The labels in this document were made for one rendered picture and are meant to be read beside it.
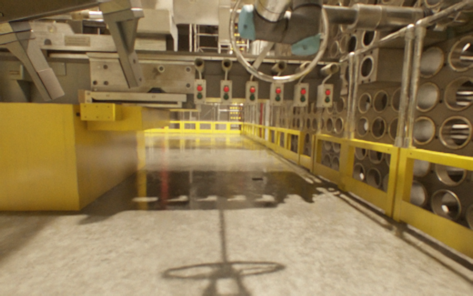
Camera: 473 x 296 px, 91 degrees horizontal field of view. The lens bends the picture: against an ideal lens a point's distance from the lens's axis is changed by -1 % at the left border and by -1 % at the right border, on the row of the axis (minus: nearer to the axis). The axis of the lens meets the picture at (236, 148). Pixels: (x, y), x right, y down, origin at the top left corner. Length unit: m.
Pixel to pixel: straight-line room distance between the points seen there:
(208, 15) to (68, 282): 1.71
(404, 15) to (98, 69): 2.29
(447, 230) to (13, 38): 1.43
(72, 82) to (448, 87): 2.77
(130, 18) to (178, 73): 1.41
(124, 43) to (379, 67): 2.35
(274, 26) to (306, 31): 0.09
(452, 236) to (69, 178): 1.83
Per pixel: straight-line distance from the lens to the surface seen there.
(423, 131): 2.75
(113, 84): 1.84
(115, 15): 0.34
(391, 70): 2.60
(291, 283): 0.89
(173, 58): 1.72
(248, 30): 0.63
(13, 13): 0.41
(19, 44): 0.43
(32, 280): 1.07
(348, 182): 1.91
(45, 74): 0.44
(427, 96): 2.76
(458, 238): 1.33
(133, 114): 1.53
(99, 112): 1.46
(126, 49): 0.35
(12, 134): 1.70
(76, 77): 1.99
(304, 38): 0.68
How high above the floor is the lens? 0.52
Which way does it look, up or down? 7 degrees down
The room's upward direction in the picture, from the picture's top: 1 degrees clockwise
